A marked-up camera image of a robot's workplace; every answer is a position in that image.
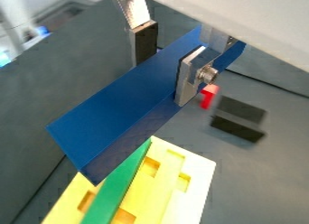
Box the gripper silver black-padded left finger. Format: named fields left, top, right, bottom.
left=114, top=0, right=158, bottom=66

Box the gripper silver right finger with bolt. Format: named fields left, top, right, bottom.
left=174, top=24, right=237, bottom=107

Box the blue long block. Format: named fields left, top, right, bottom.
left=44, top=24, right=247, bottom=187

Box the yellow slotted board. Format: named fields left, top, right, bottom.
left=41, top=136, right=217, bottom=224

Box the red comb-shaped block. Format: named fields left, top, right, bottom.
left=201, top=84, right=219, bottom=109

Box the black block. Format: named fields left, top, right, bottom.
left=210, top=96, right=266, bottom=143

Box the green long block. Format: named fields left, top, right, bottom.
left=80, top=139, right=151, bottom=224

